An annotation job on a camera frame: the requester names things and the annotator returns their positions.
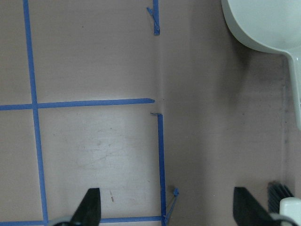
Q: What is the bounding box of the pale green plastic dustpan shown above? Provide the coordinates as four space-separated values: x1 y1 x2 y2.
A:
221 0 301 128

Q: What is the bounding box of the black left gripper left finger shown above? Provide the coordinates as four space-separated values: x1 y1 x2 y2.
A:
70 188 101 226

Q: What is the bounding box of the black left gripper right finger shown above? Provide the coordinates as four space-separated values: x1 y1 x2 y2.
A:
233 187 277 226

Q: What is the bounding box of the pale green hand brush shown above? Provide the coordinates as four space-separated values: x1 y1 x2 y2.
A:
267 181 301 226

